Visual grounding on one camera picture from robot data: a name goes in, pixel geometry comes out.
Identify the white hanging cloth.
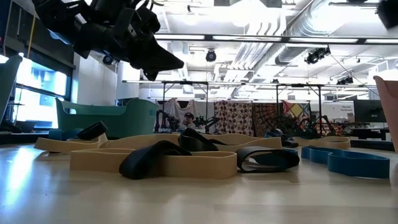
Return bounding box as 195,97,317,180
155,98,215,133

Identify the spotted hanging cloth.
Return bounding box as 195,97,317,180
213,100,253,136

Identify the teal green plastic basket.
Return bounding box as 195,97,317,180
55,98,159,140

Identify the ceiling light rail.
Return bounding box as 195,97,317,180
154,32,398,45

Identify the brown patterned hanging cloth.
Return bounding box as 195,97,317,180
252,102,282,137

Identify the tan rubber band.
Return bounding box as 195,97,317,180
34,133,109,154
70,148,238,180
292,135,351,151
102,133,283,153

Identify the grey-blue plastic basket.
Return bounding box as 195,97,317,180
0,55,24,125

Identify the black metal rack frame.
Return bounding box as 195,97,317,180
161,80,210,134
275,83,326,135

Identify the black rubber band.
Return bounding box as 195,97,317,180
119,140,193,180
178,127,229,152
281,139,299,149
235,146,300,174
76,121,108,141

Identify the dark background desk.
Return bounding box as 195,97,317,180
340,121,391,141

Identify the black background monitor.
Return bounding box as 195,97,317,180
353,99,387,123

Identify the yellow cord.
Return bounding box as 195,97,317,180
26,15,37,60

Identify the bright window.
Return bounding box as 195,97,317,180
12,58,68,129

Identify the black aluminium table frame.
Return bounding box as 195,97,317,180
0,131,396,152

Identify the round white ceiling lamp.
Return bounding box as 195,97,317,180
182,11,200,27

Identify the person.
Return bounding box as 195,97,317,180
182,111,197,130

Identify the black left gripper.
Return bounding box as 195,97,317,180
73,0,185,82

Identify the silver ventilation duct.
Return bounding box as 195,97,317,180
275,0,332,66

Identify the orange plastic basket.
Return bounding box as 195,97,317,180
373,75,398,153

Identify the colourful diamond hanging cloth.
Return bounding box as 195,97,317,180
281,101,312,131

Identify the black ceiling spotlight cluster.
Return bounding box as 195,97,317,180
306,45,331,65

